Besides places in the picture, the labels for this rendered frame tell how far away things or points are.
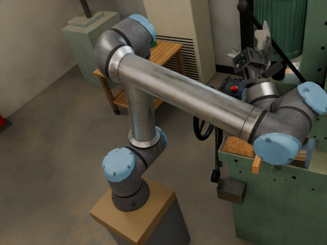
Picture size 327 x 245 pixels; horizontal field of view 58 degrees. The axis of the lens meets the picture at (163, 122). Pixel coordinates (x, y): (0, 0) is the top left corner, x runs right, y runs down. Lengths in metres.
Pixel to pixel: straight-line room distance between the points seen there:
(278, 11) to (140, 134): 0.71
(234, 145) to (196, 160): 1.20
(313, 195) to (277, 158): 0.72
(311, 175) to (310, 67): 0.43
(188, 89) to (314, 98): 0.30
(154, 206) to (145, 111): 0.49
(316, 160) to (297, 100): 0.58
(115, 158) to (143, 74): 0.60
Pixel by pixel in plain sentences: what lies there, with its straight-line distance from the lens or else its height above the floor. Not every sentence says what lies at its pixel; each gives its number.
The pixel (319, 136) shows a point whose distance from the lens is 1.17.
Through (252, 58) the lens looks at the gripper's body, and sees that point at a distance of 0.93.
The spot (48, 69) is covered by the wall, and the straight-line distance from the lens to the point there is 4.03.
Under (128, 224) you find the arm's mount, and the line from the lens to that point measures 1.44.
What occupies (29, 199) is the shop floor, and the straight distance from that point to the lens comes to 2.74.
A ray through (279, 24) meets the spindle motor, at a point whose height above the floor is 1.34.
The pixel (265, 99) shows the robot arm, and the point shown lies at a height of 1.25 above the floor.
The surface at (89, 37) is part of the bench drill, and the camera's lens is 3.15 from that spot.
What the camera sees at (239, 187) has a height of 0.62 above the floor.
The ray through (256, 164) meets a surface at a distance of 1.11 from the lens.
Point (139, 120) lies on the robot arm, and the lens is 1.22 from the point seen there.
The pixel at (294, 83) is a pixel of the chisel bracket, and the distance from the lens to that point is 1.24.
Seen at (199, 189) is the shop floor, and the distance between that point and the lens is 2.20.
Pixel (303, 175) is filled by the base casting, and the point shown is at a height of 0.77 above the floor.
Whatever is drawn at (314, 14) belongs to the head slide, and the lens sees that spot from 1.05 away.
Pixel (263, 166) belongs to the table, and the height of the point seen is 0.87.
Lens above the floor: 1.81
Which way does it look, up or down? 41 degrees down
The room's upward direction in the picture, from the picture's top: 17 degrees counter-clockwise
